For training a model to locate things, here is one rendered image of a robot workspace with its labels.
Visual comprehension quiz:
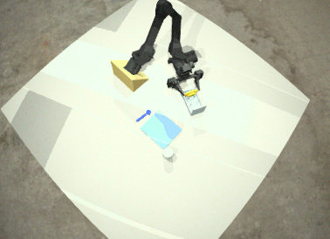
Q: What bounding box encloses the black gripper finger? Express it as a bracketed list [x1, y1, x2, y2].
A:
[172, 80, 184, 96]
[194, 74, 202, 91]

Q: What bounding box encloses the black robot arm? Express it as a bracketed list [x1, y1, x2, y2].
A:
[123, 0, 198, 75]

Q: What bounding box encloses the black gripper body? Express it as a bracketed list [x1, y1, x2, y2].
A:
[167, 64, 204, 88]

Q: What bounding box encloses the light blue flat mat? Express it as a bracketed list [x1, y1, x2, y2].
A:
[140, 110, 182, 150]

